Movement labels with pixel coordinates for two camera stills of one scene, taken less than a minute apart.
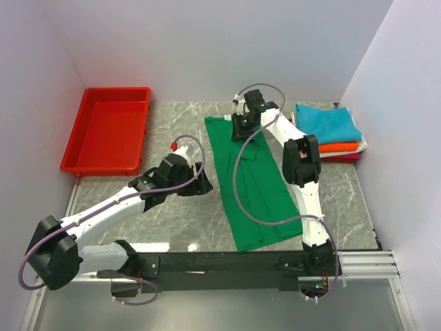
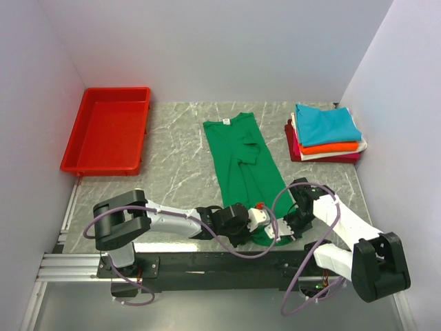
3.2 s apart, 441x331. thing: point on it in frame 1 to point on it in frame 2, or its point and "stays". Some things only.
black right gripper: (240, 127) to (294, 227)
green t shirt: (262, 187) stays
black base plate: (229, 272) stays
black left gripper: (198, 178) to (242, 231)
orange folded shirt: (344, 146) stays
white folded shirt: (362, 145) stays
